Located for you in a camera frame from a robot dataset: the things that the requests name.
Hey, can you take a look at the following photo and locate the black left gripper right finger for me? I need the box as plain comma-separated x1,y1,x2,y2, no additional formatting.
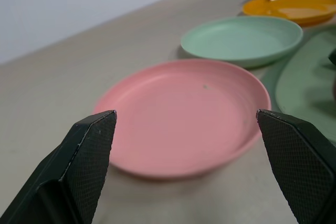
256,109,336,224

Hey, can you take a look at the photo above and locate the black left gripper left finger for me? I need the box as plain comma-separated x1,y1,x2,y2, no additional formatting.
0,109,118,224

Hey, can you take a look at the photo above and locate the pink round plate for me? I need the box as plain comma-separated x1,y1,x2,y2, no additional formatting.
93,59,272,182

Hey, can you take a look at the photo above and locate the green round plate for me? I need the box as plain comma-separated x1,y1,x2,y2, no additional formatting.
180,15,304,69

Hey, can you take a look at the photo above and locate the orange round plate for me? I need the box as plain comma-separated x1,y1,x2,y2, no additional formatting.
241,0,336,27

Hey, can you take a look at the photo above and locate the green oval tray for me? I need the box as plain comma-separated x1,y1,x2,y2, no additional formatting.
274,30,336,142

